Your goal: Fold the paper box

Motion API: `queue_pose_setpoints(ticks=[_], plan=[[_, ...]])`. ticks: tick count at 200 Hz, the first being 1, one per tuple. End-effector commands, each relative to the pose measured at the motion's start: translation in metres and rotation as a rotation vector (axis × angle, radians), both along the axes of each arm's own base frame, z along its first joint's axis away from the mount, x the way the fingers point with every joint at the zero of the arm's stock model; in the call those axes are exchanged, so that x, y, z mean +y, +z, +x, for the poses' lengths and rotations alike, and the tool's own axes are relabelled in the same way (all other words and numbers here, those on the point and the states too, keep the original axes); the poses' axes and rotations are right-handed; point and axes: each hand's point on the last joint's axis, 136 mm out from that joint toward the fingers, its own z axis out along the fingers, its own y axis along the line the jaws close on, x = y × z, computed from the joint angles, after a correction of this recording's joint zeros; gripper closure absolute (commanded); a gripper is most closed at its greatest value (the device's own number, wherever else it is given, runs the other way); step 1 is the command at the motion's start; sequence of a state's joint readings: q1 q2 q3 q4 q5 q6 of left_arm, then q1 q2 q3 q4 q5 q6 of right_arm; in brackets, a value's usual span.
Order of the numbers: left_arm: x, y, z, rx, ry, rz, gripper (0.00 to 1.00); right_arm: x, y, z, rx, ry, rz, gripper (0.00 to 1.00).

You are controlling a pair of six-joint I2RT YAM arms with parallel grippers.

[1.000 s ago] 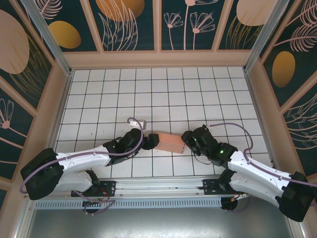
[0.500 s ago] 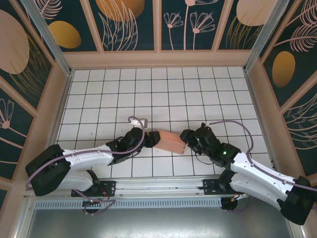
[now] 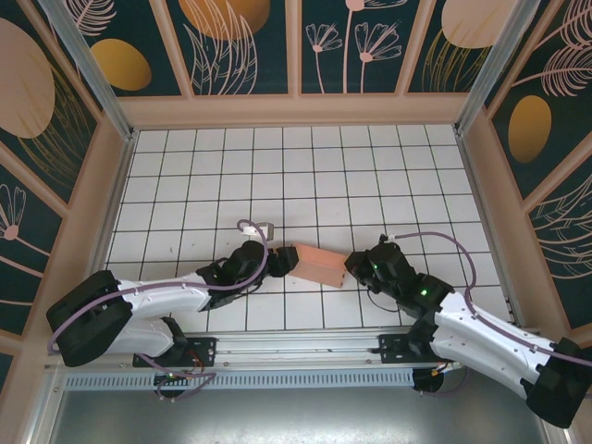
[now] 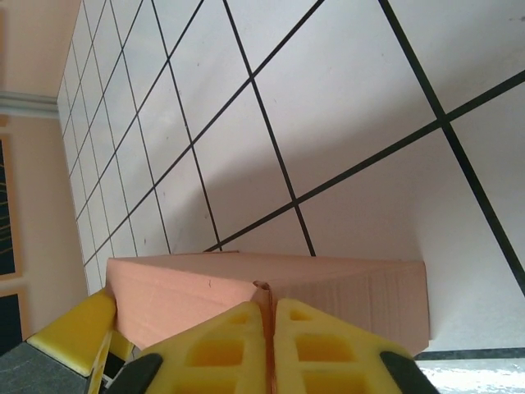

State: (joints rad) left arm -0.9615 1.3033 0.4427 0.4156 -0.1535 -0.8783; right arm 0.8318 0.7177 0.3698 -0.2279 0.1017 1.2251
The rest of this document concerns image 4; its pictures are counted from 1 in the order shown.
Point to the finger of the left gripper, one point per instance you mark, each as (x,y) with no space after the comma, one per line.
(119,349)
(74,332)

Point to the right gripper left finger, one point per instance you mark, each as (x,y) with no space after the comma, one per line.
(246,328)

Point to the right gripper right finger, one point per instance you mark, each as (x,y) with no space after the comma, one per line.
(320,327)

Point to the pink paper box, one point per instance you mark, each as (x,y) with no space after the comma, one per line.
(328,279)

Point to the wide aluminium frame rail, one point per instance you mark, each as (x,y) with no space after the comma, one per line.
(484,375)

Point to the aluminium corner post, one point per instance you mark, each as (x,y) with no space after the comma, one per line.
(24,104)

